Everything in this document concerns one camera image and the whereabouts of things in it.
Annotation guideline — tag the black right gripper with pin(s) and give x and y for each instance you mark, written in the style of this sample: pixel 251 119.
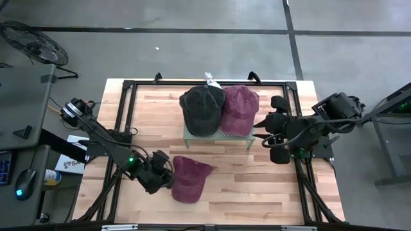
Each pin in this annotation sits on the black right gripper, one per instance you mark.
pixel 279 123

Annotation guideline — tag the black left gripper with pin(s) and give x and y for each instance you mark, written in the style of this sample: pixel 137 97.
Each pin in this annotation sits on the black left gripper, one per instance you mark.
pixel 154 176

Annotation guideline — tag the maroon baseball cap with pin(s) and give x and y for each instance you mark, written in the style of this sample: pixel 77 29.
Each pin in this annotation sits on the maroon baseball cap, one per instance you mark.
pixel 189 183
pixel 239 112

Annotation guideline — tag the dark grey baseball cap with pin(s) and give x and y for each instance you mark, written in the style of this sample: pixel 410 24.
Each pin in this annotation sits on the dark grey baseball cap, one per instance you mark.
pixel 202 110

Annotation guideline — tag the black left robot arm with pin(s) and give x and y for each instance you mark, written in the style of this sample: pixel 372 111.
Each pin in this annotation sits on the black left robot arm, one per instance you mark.
pixel 96 131

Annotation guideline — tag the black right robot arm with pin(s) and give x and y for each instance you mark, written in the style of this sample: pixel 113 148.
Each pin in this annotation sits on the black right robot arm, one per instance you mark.
pixel 321 125

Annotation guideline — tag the small green perforated shelf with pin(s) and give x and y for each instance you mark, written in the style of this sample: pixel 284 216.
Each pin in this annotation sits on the small green perforated shelf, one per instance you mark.
pixel 218 136

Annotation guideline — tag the white printed cardboard box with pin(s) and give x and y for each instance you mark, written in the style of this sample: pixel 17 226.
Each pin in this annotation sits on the white printed cardboard box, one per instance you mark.
pixel 69 165

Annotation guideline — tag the white and yellow can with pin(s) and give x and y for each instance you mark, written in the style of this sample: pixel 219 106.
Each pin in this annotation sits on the white and yellow can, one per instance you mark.
pixel 53 177

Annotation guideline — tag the small black round knob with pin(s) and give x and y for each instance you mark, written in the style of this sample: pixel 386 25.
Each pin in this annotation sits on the small black round knob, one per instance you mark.
pixel 44 218

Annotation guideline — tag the black computer mouse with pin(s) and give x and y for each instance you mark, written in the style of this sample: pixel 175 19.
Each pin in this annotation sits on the black computer mouse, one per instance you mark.
pixel 25 183

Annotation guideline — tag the black wedge stand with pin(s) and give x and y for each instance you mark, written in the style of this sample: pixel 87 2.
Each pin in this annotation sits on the black wedge stand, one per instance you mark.
pixel 23 132

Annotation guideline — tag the grey desk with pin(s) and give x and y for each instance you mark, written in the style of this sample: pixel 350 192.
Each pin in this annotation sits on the grey desk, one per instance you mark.
pixel 22 102
pixel 9 208

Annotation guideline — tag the black keyboard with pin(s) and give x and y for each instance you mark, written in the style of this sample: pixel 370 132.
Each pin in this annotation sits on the black keyboard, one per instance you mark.
pixel 4 168

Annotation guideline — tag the black floor fan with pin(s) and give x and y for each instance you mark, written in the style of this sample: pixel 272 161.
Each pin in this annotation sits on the black floor fan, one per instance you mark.
pixel 35 45

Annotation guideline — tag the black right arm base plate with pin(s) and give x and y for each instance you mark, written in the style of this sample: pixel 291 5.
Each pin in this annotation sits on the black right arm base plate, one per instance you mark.
pixel 324 150

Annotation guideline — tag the silver metal bracket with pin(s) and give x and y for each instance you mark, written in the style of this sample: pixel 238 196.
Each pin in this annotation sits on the silver metal bracket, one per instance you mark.
pixel 298 228
pixel 118 227

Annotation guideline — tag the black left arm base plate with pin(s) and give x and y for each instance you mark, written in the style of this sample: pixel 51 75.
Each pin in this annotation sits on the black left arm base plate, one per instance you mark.
pixel 93 149

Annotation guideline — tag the grey metal table frame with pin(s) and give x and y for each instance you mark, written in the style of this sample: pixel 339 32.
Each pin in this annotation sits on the grey metal table frame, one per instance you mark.
pixel 385 150

